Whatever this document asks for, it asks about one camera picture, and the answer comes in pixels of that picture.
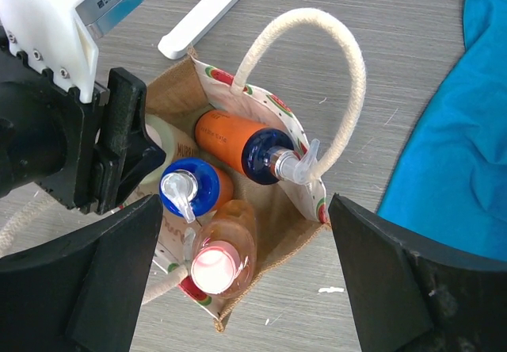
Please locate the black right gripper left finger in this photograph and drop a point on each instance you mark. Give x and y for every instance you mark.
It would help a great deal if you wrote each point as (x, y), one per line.
(82, 291)

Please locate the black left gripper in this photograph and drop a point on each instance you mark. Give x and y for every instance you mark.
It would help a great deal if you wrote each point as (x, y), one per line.
(50, 138)

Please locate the teal blue t-shirt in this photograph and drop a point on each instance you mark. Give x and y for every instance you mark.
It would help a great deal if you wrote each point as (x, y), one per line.
(449, 183)

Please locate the pink cap peach bottle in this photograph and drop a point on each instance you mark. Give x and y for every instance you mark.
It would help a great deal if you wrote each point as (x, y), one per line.
(225, 251)

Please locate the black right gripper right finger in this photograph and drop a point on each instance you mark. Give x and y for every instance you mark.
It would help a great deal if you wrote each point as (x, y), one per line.
(411, 293)

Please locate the orange bottle blue pump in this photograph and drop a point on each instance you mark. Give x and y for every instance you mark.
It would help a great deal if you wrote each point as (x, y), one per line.
(191, 187)

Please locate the white rack base foot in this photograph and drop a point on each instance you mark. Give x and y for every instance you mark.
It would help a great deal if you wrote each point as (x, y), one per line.
(193, 26)

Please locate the orange pump bottle lying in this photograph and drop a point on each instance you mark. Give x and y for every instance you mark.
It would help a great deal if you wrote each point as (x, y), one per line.
(263, 154)

